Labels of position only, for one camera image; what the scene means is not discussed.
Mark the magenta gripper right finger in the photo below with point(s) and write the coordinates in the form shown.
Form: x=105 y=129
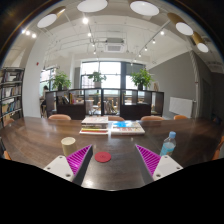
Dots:
x=154 y=167

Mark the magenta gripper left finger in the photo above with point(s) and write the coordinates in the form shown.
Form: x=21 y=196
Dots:
x=73 y=167

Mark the clear water bottle blue cap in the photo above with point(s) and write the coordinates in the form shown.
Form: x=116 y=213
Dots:
x=169 y=144

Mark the cream ceramic cup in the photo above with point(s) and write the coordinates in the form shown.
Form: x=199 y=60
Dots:
x=68 y=145

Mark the red round coaster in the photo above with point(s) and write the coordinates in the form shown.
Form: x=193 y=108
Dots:
x=102 y=157

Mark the stack of books left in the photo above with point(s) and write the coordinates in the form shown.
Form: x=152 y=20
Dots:
x=95 y=125

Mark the orange chair centre right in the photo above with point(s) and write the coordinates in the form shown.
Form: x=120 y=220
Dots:
x=152 y=118

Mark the orange chair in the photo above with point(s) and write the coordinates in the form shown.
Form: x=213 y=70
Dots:
x=115 y=118
x=179 y=117
x=152 y=118
x=59 y=117

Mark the orange chair far left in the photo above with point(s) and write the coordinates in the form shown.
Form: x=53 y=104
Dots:
x=59 y=117

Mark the orange chair far right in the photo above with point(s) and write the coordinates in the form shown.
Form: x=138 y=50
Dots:
x=179 y=117

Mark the dark low shelf divider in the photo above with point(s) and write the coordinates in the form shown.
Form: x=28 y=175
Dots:
x=126 y=103

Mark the white radiator panel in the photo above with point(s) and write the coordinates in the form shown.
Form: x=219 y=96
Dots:
x=181 y=106

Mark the orange chair left edge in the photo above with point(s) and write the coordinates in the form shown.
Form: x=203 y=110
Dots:
x=6 y=155

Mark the right potted plant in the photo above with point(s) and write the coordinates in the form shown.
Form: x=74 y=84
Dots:
x=142 y=79

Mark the potted plant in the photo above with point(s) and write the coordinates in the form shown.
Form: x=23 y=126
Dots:
x=60 y=80
x=97 y=78
x=142 y=79

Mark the left potted plant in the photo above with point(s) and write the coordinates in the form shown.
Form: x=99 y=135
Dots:
x=60 y=80

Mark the middle potted plant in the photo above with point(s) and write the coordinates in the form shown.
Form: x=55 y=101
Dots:
x=97 y=78

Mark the tall bookshelf with books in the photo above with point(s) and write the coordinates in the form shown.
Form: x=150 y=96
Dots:
x=11 y=83

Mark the ceiling air conditioner unit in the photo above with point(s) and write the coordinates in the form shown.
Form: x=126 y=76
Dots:
x=114 y=45

